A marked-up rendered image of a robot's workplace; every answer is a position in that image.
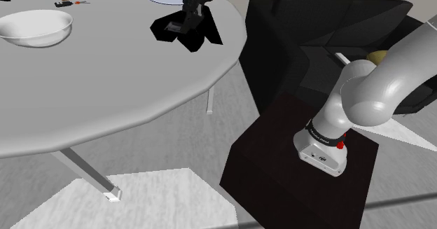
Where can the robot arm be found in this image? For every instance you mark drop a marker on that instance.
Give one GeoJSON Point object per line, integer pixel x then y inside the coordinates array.
{"type": "Point", "coordinates": [375, 95]}

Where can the small dark grey box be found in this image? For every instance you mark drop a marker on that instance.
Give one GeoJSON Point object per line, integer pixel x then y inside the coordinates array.
{"type": "Point", "coordinates": [172, 27]}

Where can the black sofa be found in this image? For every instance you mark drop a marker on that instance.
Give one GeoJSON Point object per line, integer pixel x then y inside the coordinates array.
{"type": "Point", "coordinates": [290, 27]}

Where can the round white table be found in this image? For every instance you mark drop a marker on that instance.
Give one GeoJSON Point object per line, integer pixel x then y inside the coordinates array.
{"type": "Point", "coordinates": [102, 85]}

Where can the small black tool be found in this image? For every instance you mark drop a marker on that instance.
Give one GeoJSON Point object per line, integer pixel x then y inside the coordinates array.
{"type": "Point", "coordinates": [63, 4]}

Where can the white bowl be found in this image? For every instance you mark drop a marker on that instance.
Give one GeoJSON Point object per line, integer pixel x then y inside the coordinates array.
{"type": "Point", "coordinates": [34, 28]}

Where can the yellow round object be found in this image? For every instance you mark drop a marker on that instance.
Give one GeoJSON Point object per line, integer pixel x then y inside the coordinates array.
{"type": "Point", "coordinates": [377, 57]}

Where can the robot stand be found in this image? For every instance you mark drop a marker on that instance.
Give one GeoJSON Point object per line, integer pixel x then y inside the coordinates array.
{"type": "Point", "coordinates": [273, 173]}

